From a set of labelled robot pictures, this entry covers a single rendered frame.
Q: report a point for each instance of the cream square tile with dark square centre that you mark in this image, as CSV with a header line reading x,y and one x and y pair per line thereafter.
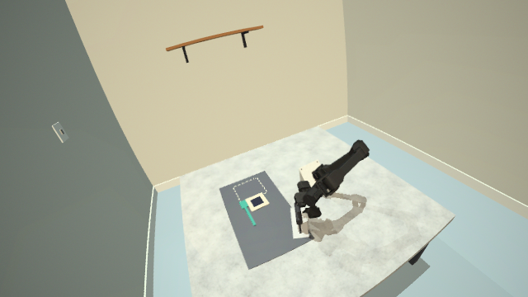
x,y
256,202

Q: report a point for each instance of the teal small trowel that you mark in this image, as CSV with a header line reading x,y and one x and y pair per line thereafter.
x,y
244,205

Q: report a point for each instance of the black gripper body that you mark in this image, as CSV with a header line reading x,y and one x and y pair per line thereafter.
x,y
313,212

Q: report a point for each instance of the dark grey rectangular mat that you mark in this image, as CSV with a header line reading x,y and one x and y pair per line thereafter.
x,y
272,234

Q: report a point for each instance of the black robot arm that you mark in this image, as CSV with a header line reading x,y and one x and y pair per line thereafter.
x,y
330,176

